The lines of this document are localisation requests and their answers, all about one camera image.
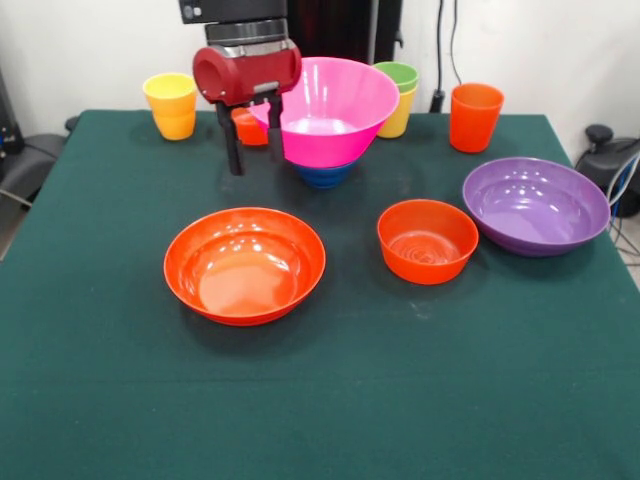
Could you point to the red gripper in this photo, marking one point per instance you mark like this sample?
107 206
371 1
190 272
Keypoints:
250 75

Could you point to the large orange plastic bowl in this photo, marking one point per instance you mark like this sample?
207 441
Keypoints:
240 280

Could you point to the yellow plastic cup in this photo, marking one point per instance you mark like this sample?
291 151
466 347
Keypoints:
170 87
400 120

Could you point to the purple plastic bowl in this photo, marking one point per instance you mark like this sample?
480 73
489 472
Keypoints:
535 220

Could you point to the green plastic cup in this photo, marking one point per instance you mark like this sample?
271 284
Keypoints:
402 75

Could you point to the dark green tablecloth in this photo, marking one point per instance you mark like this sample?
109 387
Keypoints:
320 390

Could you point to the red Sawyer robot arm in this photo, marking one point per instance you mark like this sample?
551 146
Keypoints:
240 20

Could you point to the small orange plastic bowl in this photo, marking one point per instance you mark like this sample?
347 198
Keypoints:
425 270
250 131

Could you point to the blue plastic bowl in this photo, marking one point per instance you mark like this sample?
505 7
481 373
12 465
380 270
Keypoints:
324 177

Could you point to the light orange plastic cup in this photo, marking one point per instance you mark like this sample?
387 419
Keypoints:
174 127

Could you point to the black stand base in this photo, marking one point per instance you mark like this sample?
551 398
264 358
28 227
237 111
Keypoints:
597 165
35 160

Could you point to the large pink plastic bowl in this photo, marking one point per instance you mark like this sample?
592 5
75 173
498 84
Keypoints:
330 145

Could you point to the black equipment box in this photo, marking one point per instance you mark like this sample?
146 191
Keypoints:
7 115

